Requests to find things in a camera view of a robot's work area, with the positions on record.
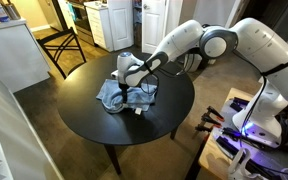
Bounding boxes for black oven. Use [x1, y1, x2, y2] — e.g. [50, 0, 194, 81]
[65, 0, 96, 47]

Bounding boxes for teal hanging dish towel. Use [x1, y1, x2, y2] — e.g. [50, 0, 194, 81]
[67, 2, 78, 23]

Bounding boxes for metal canister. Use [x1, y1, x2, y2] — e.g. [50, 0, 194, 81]
[0, 0, 22, 20]

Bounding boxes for white VR controller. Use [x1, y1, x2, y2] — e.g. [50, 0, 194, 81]
[227, 147, 253, 180]

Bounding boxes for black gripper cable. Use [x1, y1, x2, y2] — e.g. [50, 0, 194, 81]
[139, 61, 187, 97]

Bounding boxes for black strap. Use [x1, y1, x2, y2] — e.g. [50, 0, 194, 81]
[259, 54, 288, 78]

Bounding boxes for black cross-back chair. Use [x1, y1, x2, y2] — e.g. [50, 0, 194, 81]
[36, 27, 88, 80]

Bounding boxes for white kitchen counter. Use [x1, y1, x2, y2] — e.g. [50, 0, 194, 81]
[0, 18, 52, 94]

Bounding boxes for black round table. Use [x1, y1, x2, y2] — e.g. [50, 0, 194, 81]
[56, 51, 196, 176]

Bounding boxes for grey round robot base plate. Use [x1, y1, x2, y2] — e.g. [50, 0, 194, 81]
[212, 98, 288, 180]

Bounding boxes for short black aluminium rails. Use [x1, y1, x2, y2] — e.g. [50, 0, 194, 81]
[229, 96, 252, 113]

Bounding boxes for white drawer cabinet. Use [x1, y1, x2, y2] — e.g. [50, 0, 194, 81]
[83, 0, 115, 53]

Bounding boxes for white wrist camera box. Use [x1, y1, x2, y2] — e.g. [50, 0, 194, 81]
[110, 68, 121, 80]

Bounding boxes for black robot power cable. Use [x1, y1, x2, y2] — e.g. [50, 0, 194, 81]
[238, 74, 268, 148]

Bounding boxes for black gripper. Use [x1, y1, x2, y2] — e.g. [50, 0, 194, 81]
[118, 82, 131, 105]

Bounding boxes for blue towel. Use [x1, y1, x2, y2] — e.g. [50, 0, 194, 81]
[95, 78, 158, 115]

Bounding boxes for long black aluminium rails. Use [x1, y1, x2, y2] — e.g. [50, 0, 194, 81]
[215, 134, 275, 180]

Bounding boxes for white trash bin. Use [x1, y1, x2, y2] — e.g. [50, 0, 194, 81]
[183, 53, 203, 73]

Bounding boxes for black orange-tipped bar clamp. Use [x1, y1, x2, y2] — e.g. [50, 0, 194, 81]
[200, 112, 223, 128]
[206, 105, 226, 123]
[192, 124, 216, 139]

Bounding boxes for white panel door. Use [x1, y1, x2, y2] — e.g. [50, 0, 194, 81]
[141, 0, 168, 55]
[107, 0, 135, 52]

